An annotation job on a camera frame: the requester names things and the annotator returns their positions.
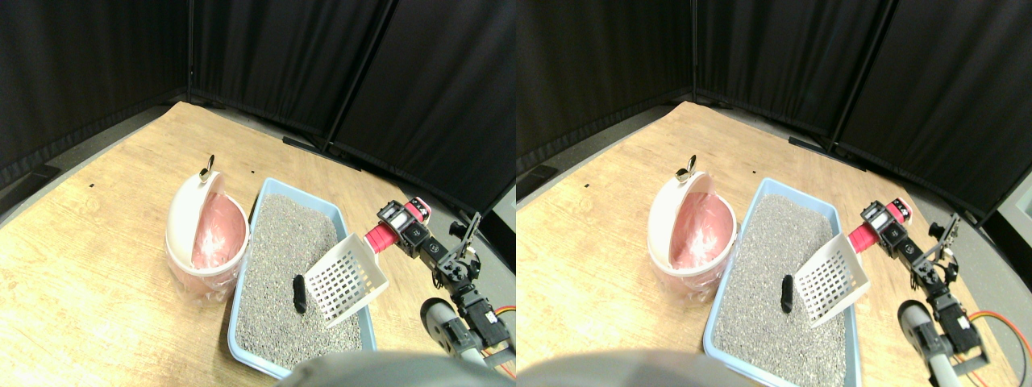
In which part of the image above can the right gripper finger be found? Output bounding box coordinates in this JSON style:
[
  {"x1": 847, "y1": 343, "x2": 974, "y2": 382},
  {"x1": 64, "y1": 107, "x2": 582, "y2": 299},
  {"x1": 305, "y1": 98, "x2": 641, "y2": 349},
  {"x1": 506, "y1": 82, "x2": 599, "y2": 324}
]
[
  {"x1": 377, "y1": 202, "x2": 414, "y2": 235},
  {"x1": 859, "y1": 202, "x2": 897, "y2": 236}
]

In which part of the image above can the white scoop with red handle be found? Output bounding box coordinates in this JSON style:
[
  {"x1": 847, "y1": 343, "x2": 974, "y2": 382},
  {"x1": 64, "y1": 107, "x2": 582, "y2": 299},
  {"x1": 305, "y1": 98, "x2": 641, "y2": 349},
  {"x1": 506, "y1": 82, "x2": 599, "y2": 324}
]
[
  {"x1": 305, "y1": 197, "x2": 432, "y2": 327},
  {"x1": 794, "y1": 198, "x2": 913, "y2": 327}
]

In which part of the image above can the white shelf unit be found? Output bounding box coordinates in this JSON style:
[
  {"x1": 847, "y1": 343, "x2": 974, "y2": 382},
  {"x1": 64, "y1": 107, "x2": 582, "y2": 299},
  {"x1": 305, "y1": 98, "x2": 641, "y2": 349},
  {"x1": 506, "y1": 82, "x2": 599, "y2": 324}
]
[{"x1": 998, "y1": 192, "x2": 1032, "y2": 243}]

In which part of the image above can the blue litter tray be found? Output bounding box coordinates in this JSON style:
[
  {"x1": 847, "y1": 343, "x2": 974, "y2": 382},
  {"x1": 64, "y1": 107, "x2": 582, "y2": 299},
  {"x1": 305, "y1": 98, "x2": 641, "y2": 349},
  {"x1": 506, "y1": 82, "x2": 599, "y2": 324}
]
[
  {"x1": 703, "y1": 177, "x2": 862, "y2": 387},
  {"x1": 227, "y1": 177, "x2": 378, "y2": 380}
]

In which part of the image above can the white bin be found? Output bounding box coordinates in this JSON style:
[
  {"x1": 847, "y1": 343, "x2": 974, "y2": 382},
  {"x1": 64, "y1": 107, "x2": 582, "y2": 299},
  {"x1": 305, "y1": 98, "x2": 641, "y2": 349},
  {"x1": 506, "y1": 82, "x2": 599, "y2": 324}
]
[
  {"x1": 649, "y1": 155, "x2": 737, "y2": 301},
  {"x1": 165, "y1": 155, "x2": 250, "y2": 306}
]

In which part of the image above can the black bracket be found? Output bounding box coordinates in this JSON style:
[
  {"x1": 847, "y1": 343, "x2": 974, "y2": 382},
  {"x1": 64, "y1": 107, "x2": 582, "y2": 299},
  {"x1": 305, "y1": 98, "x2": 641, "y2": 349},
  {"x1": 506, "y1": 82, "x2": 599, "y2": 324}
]
[
  {"x1": 927, "y1": 211, "x2": 963, "y2": 267},
  {"x1": 450, "y1": 211, "x2": 485, "y2": 263}
]

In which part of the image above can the orange wire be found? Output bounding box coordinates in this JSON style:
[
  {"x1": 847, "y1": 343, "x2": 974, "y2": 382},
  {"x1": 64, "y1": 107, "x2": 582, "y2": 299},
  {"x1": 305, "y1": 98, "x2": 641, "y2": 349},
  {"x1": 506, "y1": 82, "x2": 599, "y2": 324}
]
[
  {"x1": 970, "y1": 310, "x2": 1032, "y2": 368},
  {"x1": 490, "y1": 305, "x2": 516, "y2": 378}
]

